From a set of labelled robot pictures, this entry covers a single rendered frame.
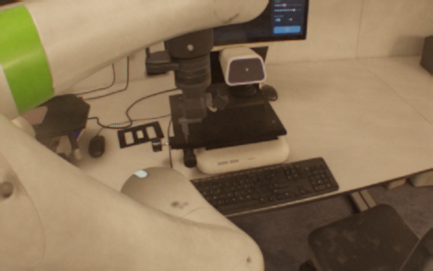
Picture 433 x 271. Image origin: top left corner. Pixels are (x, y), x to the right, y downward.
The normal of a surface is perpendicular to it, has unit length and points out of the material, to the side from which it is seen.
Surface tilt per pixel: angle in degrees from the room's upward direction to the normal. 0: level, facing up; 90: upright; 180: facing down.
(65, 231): 79
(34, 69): 89
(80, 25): 63
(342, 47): 90
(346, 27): 90
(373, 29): 90
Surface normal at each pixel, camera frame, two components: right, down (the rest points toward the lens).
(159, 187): -0.02, -0.82
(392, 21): 0.18, 0.58
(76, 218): 0.92, -0.13
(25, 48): 0.64, 0.03
